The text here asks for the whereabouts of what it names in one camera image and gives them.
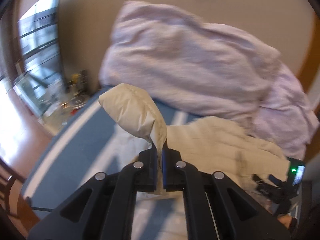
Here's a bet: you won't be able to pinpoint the beige quilted down jacket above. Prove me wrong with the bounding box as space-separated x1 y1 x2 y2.
98 84 290 192

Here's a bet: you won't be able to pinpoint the person's right hand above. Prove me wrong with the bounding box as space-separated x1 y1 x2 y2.
278 215 297 231

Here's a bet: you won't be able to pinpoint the blue white striped bed sheet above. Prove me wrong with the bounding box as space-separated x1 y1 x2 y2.
22 95 187 239

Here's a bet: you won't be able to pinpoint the cluttered bedside items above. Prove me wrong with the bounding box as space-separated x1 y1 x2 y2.
39 70 89 135

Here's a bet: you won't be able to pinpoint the lilac floral duvet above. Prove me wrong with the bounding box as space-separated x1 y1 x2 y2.
99 1 319 160

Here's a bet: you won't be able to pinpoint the leaning wall mirror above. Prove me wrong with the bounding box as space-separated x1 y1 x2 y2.
15 0 67 116

